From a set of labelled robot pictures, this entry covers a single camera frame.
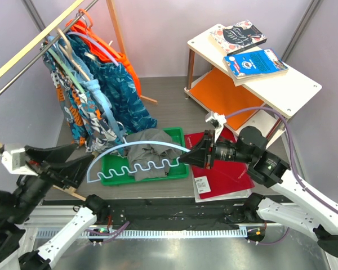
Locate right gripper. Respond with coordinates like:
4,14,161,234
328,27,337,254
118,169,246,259
179,129,254,169

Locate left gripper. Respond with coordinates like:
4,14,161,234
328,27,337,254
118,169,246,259
8,141,96,222

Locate light blue hanger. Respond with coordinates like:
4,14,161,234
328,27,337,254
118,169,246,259
86,121,191,184

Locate orange teal cartoon shorts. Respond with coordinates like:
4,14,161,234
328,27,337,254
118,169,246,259
42,51,125,152

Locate grey shorts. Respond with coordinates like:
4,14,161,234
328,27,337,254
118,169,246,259
126,128,182,181

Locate mint green hanger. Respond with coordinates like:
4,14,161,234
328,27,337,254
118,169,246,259
48,48,85,94

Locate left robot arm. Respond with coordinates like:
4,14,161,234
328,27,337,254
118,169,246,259
0,145,109,269

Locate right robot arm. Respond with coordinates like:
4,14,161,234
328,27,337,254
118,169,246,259
179,126,338,258

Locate dark teal patterned shorts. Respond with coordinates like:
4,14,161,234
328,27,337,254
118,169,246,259
66,35,157,133

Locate light blue shorts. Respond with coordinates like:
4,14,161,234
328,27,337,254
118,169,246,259
51,38,124,138

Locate beige hanger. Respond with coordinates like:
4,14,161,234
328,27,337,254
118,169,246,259
56,28,91,81

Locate lilac hanger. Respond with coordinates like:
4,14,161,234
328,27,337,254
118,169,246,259
68,31,119,66

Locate orange hanger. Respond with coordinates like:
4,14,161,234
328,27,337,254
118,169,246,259
78,8,93,30

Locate red folder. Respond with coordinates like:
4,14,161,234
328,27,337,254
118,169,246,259
183,128,256,200

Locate green plastic tray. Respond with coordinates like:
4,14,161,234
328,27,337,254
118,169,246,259
101,127,190,187

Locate white papers under folder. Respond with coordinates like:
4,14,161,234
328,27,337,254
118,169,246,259
193,176,252,203

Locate orange folder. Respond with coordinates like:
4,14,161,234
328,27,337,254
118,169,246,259
187,68,275,135

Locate white two-tier side table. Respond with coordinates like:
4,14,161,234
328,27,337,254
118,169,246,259
184,24,322,145

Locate blue cover book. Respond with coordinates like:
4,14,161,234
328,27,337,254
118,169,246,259
223,48,288,80

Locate floral cover book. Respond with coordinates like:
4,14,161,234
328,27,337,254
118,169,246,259
209,20,267,56

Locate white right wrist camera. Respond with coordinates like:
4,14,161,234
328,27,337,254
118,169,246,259
205,111,226,142

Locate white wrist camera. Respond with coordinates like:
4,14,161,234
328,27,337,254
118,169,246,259
205,111,226,142
0,144,38,176

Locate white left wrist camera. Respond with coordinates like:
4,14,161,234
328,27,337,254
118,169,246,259
0,144,38,176

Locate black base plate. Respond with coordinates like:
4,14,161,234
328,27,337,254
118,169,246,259
107,204,264,230

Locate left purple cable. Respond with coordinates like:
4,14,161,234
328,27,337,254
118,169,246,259
86,219,132,243

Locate metal clothes rail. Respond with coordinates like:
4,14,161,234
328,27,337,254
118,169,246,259
0,0,100,105

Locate wooden clothes rack frame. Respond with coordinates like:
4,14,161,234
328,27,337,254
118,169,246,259
0,1,160,199

